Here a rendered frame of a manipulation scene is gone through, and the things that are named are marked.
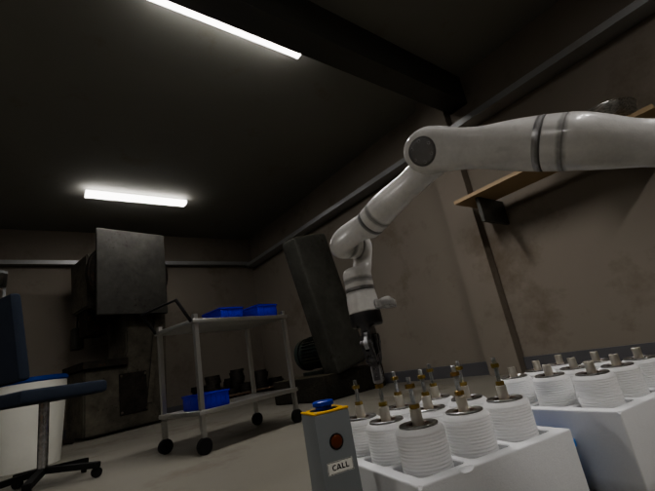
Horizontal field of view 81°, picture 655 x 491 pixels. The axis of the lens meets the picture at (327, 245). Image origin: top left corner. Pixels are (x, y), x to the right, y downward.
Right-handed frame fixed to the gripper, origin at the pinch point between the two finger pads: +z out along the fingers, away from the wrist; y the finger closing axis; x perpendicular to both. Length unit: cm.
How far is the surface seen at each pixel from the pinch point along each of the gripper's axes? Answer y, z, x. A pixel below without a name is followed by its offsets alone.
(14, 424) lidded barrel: -138, -1, -311
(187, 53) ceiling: -127, -255, -124
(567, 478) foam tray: -2.6, 25.1, 32.2
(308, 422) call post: 19.5, 5.1, -10.5
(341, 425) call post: 18.6, 6.5, -4.6
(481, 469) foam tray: 10.7, 18.1, 17.2
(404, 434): 12.7, 10.6, 5.1
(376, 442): 4.3, 13.1, -2.2
